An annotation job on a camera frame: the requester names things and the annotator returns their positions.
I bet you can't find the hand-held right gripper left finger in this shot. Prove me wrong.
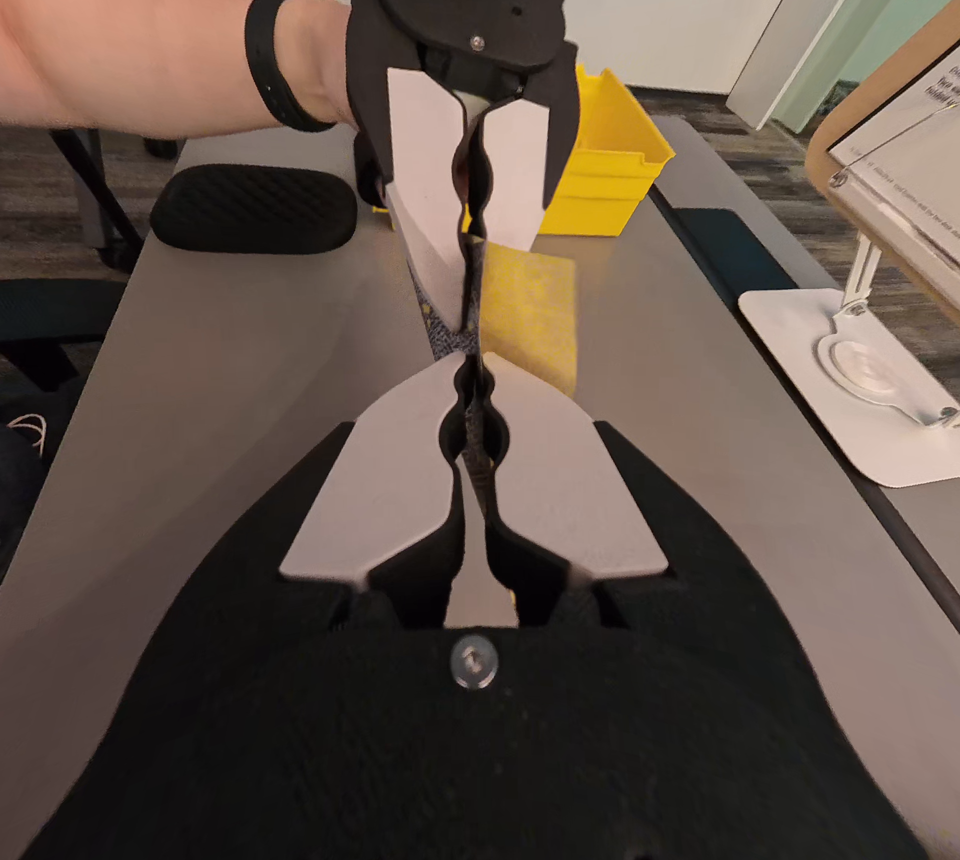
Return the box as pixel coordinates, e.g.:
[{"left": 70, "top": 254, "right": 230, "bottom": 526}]
[{"left": 277, "top": 353, "right": 475, "bottom": 627}]

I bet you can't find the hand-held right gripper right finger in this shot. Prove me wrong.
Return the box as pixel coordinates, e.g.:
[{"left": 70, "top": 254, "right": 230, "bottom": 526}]
[{"left": 478, "top": 350, "right": 672, "bottom": 627}]

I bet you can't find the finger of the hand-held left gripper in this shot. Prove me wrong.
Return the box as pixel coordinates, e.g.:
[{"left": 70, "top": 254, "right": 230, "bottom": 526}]
[
  {"left": 471, "top": 97, "right": 547, "bottom": 255},
  {"left": 384, "top": 67, "right": 483, "bottom": 345}
]

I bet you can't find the yellow plastic bin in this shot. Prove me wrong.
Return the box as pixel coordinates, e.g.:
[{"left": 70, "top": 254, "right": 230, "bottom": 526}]
[{"left": 536, "top": 63, "right": 678, "bottom": 238}]

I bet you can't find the person's left forearm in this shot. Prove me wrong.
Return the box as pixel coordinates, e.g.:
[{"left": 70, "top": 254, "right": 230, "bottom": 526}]
[{"left": 0, "top": 0, "right": 260, "bottom": 129}]

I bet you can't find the black elbow rest pad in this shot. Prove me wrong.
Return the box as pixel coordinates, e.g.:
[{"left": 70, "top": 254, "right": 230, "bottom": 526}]
[{"left": 147, "top": 162, "right": 360, "bottom": 256}]

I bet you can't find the person's left hand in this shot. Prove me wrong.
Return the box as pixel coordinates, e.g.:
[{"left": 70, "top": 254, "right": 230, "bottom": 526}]
[{"left": 288, "top": 0, "right": 360, "bottom": 129}]

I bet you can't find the black wristband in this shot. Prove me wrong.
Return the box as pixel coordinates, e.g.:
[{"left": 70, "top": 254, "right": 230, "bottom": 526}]
[{"left": 242, "top": 0, "right": 339, "bottom": 135}]

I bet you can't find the dark teal panel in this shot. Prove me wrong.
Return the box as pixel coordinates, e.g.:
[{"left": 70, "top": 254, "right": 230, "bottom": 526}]
[{"left": 669, "top": 206, "right": 801, "bottom": 311}]

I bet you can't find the instruction board on stand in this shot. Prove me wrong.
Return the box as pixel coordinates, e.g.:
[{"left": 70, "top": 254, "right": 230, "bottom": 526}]
[{"left": 737, "top": 0, "right": 960, "bottom": 491}]

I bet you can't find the person's dark shoe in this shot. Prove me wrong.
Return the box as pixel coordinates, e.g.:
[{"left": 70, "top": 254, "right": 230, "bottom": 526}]
[{"left": 0, "top": 412, "right": 54, "bottom": 501}]

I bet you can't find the dark teal office chair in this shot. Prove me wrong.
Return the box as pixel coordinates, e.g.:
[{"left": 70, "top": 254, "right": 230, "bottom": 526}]
[{"left": 0, "top": 277, "right": 130, "bottom": 393}]

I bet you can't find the white instruction sheet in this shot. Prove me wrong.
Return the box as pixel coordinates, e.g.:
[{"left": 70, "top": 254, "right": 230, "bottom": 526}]
[{"left": 827, "top": 46, "right": 960, "bottom": 270}]

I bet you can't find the black desk frame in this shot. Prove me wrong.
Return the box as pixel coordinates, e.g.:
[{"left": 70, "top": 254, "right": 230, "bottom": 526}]
[{"left": 47, "top": 125, "right": 183, "bottom": 273}]

